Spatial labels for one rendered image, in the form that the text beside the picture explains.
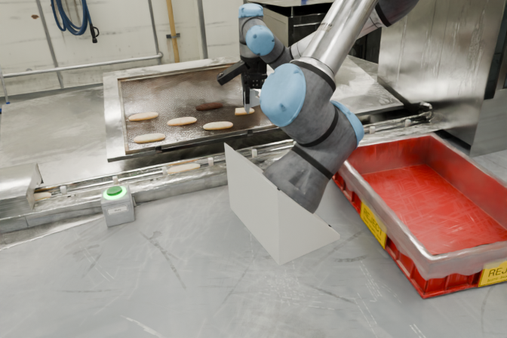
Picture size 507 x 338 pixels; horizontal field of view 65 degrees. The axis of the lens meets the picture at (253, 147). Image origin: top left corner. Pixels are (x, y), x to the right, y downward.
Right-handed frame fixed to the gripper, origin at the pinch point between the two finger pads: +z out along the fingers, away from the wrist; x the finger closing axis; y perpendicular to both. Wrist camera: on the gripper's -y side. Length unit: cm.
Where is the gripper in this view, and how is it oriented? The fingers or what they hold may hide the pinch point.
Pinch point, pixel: (244, 107)
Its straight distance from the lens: 142.3
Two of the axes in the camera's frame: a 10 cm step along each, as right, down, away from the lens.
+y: 9.9, -0.9, 1.2
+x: -1.5, -6.0, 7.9
